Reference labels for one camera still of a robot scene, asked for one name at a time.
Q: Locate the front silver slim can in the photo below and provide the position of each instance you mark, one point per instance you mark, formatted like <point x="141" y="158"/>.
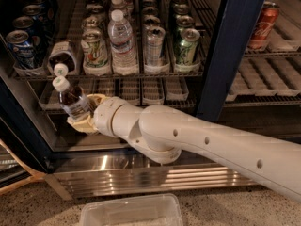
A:
<point x="154" y="47"/>

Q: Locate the wooden chair frame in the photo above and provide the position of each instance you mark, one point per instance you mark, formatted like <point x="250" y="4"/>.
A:
<point x="14" y="173"/>

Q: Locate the front blue pepsi can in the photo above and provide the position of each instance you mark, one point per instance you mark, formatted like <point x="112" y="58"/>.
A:
<point x="21" y="46"/>

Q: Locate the blue pepsi can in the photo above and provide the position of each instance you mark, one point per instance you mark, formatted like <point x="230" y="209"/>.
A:
<point x="35" y="32"/>
<point x="21" y="46"/>

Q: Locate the steel fridge base grille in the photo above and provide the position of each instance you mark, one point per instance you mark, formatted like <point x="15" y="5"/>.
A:
<point x="126" y="171"/>

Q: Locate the front clear water bottle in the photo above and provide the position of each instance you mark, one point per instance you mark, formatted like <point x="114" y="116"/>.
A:
<point x="122" y="41"/>

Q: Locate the lower wire fridge shelf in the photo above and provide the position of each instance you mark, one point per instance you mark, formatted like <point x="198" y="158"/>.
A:
<point x="261" y="82"/>

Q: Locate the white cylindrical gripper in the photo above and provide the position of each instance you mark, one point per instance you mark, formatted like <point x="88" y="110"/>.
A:
<point x="103" y="116"/>

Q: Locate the brown tea bottle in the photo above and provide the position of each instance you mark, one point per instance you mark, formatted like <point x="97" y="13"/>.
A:
<point x="62" y="59"/>
<point x="72" y="99"/>

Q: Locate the red cola can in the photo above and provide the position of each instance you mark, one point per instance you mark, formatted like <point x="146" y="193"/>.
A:
<point x="264" y="25"/>

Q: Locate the clear water bottle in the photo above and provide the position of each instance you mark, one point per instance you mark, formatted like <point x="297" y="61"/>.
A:
<point x="122" y="41"/>
<point x="120" y="5"/>

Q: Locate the front green white soda can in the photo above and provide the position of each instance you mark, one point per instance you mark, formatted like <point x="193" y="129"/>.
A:
<point x="94" y="48"/>

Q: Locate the top wire fridge shelf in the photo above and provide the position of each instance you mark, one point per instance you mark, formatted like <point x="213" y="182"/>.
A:
<point x="284" y="40"/>

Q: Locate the wire fridge shelf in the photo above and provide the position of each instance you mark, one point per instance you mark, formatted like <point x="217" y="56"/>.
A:
<point x="261" y="82"/>
<point x="284" y="40"/>

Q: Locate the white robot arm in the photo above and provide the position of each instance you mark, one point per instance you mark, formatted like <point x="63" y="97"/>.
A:
<point x="161" y="133"/>

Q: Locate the blue fridge door frame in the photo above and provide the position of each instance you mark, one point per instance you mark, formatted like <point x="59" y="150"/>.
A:
<point x="232" y="31"/>

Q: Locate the clear plastic bin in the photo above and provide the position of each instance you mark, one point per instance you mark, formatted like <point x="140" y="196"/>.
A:
<point x="152" y="210"/>

